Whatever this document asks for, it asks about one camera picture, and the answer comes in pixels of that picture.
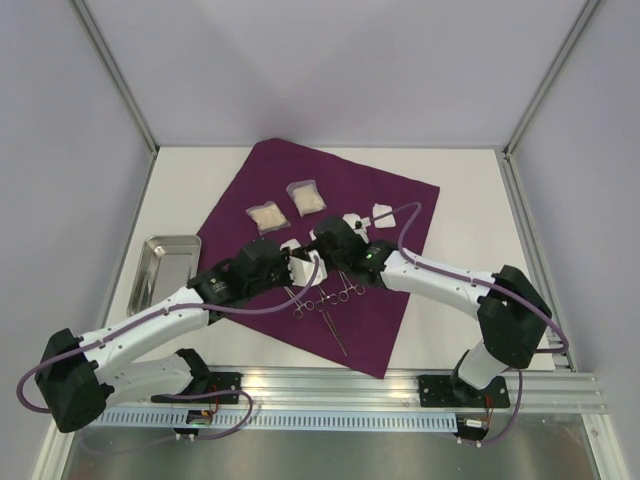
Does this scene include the white gauze pad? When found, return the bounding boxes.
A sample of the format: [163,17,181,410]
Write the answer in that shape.
[372,203,396,229]
[281,238,301,250]

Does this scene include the steel forceps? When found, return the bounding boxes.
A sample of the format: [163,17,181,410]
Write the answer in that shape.
[284,287,305,319]
[314,284,340,312]
[338,271,366,303]

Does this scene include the long steel tweezers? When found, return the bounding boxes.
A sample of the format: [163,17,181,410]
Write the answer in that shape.
[319,306,348,357]

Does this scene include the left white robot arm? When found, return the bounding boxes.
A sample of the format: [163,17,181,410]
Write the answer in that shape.
[35,239,300,433]

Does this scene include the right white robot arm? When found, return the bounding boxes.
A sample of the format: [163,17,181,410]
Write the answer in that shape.
[310,216,551,405]

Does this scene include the left gauze packet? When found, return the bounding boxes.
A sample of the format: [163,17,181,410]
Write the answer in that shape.
[246,201,290,235]

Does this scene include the gauze packet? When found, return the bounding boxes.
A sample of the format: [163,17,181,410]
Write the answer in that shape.
[246,201,290,235]
[286,179,327,217]

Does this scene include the right gauze packet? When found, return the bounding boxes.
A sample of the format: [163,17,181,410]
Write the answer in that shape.
[286,179,327,217]

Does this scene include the purple cloth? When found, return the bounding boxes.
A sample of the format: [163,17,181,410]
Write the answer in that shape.
[197,139,440,378]

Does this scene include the steel instrument tray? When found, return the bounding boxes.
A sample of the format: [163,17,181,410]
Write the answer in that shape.
[127,235,201,316]

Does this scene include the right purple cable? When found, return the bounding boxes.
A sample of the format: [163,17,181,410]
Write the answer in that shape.
[359,201,571,371]

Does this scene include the purple cable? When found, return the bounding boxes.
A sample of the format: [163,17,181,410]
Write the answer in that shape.
[17,202,321,414]
[359,201,571,371]

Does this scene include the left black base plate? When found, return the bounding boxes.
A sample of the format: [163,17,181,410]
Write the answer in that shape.
[151,371,243,405]

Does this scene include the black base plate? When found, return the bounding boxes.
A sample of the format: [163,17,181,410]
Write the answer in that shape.
[416,374,511,409]
[151,371,243,405]

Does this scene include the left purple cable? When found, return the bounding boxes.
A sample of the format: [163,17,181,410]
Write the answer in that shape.
[17,202,321,414]

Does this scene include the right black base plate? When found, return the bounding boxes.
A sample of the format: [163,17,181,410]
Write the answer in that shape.
[416,374,511,409]

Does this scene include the slotted cable duct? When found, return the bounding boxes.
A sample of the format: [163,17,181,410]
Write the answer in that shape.
[92,407,458,433]

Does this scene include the aluminium rail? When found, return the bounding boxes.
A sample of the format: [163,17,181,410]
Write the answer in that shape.
[205,367,607,414]

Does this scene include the left aluminium frame post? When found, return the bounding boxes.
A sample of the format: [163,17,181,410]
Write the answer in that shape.
[68,0,159,159]

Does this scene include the aluminium frame post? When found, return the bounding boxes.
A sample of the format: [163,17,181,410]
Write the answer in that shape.
[502,0,605,161]
[68,0,159,159]

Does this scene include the right aluminium frame post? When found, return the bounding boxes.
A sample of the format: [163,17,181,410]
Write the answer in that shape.
[502,0,605,161]

